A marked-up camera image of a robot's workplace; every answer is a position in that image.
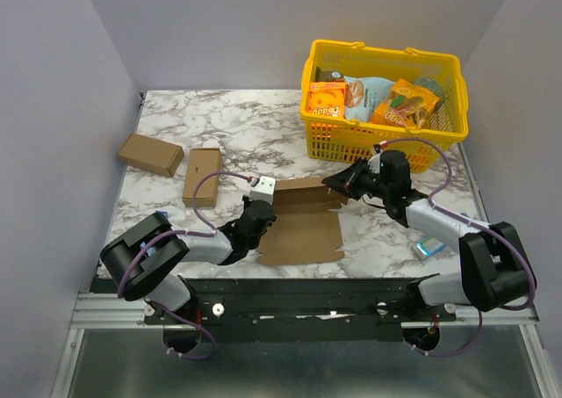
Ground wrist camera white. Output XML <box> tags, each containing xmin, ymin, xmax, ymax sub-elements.
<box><xmin>249</xmin><ymin>176</ymin><xmax>277</xmax><ymax>205</ymax></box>
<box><xmin>368</xmin><ymin>152</ymin><xmax>382</xmax><ymax>173</ymax></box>

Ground blue box right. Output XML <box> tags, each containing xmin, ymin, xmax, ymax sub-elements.
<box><xmin>412</xmin><ymin>235</ymin><xmax>445</xmax><ymax>261</ymax></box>

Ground dark brown snack packet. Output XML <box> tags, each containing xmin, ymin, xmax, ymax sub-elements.
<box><xmin>314</xmin><ymin>67</ymin><xmax>345</xmax><ymax>83</ymax></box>

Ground light blue snack bag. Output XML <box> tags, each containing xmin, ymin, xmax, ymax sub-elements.
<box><xmin>343</xmin><ymin>76</ymin><xmax>395</xmax><ymax>123</ymax></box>

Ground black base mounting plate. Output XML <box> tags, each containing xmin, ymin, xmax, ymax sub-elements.
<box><xmin>136</xmin><ymin>279</ymin><xmax>456</xmax><ymax>345</ymax></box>

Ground orange Daddy snack box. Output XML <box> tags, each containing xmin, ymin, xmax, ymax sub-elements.
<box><xmin>307</xmin><ymin>82</ymin><xmax>346</xmax><ymax>119</ymax></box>

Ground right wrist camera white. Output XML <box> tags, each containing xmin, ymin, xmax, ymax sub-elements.
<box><xmin>368</xmin><ymin>152</ymin><xmax>382</xmax><ymax>173</ymax></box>

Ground blue box left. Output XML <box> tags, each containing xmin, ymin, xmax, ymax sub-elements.
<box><xmin>140</xmin><ymin>210</ymin><xmax>169</xmax><ymax>257</ymax></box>

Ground cardboard box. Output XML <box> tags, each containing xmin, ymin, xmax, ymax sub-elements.
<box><xmin>183</xmin><ymin>148</ymin><xmax>223</xmax><ymax>208</ymax></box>
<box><xmin>118</xmin><ymin>133</ymin><xmax>184</xmax><ymax>177</ymax></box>
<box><xmin>257</xmin><ymin>177</ymin><xmax>348</xmax><ymax>266</ymax></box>

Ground blue box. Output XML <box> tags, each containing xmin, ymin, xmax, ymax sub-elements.
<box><xmin>412</xmin><ymin>235</ymin><xmax>445</xmax><ymax>261</ymax></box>
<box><xmin>140</xmin><ymin>210</ymin><xmax>169</xmax><ymax>257</ymax></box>

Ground yellow plastic shopping basket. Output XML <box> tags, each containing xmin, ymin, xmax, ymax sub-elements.
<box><xmin>300</xmin><ymin>40</ymin><xmax>469</xmax><ymax>172</ymax></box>

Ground folded cardboard box upright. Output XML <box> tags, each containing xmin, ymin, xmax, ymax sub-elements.
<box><xmin>183</xmin><ymin>148</ymin><xmax>223</xmax><ymax>208</ymax></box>

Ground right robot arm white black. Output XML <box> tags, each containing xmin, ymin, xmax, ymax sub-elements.
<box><xmin>322</xmin><ymin>150</ymin><xmax>535</xmax><ymax>321</ymax></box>

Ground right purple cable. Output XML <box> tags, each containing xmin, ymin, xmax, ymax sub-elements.
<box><xmin>372</xmin><ymin>137</ymin><xmax>539</xmax><ymax>358</ymax></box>

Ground green scouring pad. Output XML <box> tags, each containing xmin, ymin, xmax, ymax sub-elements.
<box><xmin>412</xmin><ymin>76</ymin><xmax>445</xmax><ymax>104</ymax></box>

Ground orange snack bag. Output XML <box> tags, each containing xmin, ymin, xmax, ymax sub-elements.
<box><xmin>370</xmin><ymin>79</ymin><xmax>439</xmax><ymax>129</ymax></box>

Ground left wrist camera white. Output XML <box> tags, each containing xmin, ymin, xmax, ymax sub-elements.
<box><xmin>249</xmin><ymin>176</ymin><xmax>277</xmax><ymax>205</ymax></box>

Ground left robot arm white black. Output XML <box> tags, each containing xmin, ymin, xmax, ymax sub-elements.
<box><xmin>100</xmin><ymin>199</ymin><xmax>277</xmax><ymax>323</ymax></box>

